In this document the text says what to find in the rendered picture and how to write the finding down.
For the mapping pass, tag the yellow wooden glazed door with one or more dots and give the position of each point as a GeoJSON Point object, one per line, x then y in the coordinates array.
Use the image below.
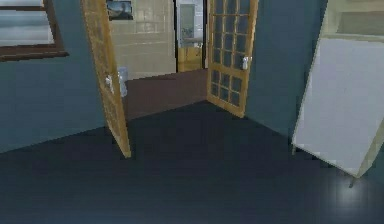
{"type": "Point", "coordinates": [106, 76]}
{"type": "Point", "coordinates": [230, 56]}

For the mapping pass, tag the cream white cupboard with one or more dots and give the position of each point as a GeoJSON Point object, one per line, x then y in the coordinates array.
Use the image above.
{"type": "Point", "coordinates": [343, 100]}

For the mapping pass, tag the brown framed window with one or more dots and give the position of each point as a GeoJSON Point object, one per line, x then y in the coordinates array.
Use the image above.
{"type": "Point", "coordinates": [30, 30]}

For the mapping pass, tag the dark framed wall picture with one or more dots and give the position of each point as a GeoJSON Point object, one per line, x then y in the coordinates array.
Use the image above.
{"type": "Point", "coordinates": [119, 9]}

